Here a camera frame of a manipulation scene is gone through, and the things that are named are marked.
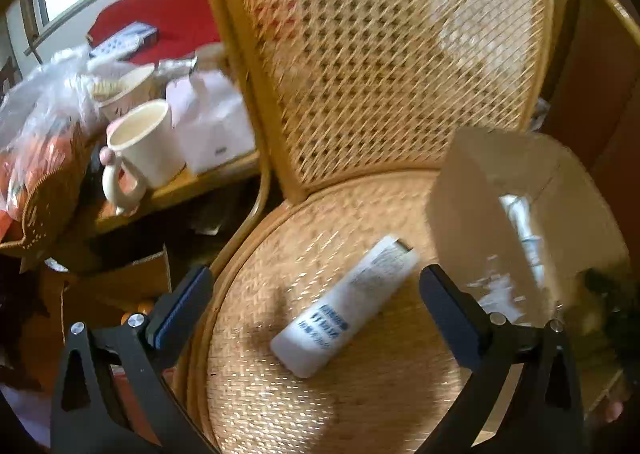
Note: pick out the red cloth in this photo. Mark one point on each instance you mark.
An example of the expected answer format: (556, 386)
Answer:
(160, 9)

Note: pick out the long white remote control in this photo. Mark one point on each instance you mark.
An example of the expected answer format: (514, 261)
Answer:
(345, 309)

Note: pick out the person's right hand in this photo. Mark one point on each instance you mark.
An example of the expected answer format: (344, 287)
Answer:
(612, 411)

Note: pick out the brown wooden door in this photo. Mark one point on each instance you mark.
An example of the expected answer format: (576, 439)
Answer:
(600, 84)

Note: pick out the wicker basket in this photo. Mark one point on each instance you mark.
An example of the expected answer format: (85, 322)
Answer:
(40, 206)

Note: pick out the brown cardboard carton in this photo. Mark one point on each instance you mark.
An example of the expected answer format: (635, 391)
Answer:
(115, 279)

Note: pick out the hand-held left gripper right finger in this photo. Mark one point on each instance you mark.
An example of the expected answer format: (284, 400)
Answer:
(450, 314)

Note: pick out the cardboard box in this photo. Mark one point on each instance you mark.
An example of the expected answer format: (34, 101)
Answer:
(470, 214)

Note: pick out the white tissue box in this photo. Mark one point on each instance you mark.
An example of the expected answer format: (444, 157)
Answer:
(210, 129)

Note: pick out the blue white patterned box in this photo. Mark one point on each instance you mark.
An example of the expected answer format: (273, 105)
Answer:
(120, 42)

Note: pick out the paper cup with contents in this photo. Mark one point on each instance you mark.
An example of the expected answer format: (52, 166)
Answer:
(131, 90)

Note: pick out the clear plastic bag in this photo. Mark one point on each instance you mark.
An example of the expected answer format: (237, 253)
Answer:
(40, 99)

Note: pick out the wooden side table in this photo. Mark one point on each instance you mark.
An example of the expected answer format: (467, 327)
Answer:
(175, 190)

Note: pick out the cream ceramic mug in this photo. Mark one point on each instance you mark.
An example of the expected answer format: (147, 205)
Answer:
(145, 149)

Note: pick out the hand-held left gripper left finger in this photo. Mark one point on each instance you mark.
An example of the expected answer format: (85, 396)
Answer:
(182, 304)

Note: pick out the rattan cane chair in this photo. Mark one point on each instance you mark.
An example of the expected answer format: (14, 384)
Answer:
(375, 59)

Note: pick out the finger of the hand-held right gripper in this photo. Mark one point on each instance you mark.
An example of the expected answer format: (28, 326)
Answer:
(607, 299)

